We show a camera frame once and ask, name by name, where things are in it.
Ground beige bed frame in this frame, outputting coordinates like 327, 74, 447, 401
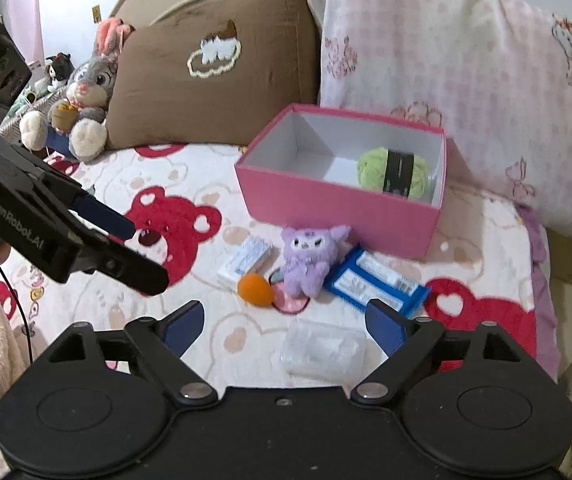
545, 227, 572, 282

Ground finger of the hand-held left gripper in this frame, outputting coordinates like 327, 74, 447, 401
73, 236, 170, 297
40, 164, 137, 242

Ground black and white plush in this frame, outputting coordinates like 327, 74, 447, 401
44, 52, 75, 93

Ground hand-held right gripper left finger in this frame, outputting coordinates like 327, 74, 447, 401
48, 300, 219, 407

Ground grey bunny plush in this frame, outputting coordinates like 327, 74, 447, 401
18, 17, 134, 163

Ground pink checked pillow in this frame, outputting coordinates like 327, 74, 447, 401
296, 0, 572, 241

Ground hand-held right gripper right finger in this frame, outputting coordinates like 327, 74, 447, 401
350, 298, 524, 407

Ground pink cardboard box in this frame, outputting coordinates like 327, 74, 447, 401
234, 103, 448, 261

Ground red bear printed blanket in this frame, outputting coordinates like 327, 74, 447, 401
0, 142, 542, 391

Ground green yarn ball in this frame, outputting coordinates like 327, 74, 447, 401
356, 146, 432, 202

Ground black cable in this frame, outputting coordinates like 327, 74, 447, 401
0, 265, 34, 368

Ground orange makeup sponge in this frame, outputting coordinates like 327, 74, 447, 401
237, 273, 275, 307

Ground purple plush toy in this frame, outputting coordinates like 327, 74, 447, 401
280, 225, 354, 298

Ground blue packet with white labels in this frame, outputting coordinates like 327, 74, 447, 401
323, 246, 432, 318

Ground orange white tissue pack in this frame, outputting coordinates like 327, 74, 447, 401
280, 321, 367, 378

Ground purple frilled cloth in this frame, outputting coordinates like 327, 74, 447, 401
516, 200, 562, 376

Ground small white blue-print box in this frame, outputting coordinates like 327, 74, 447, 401
216, 236, 274, 291

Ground brown pillow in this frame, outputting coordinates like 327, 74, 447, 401
104, 0, 321, 152

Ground pink hanging cloth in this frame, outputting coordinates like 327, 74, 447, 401
4, 0, 45, 61

